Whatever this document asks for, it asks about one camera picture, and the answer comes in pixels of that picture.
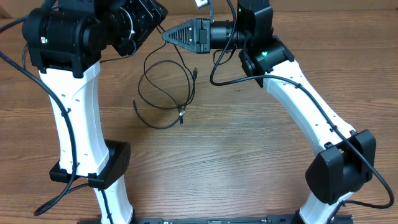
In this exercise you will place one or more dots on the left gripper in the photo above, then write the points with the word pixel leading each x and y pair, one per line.
pixel 147 13

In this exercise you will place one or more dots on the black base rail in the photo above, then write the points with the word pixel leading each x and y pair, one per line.
pixel 214 221

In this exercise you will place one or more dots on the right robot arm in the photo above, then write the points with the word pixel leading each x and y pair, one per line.
pixel 344 158

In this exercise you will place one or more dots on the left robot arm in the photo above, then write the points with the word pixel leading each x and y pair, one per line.
pixel 66 45

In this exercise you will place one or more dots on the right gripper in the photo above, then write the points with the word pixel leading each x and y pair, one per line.
pixel 196 35

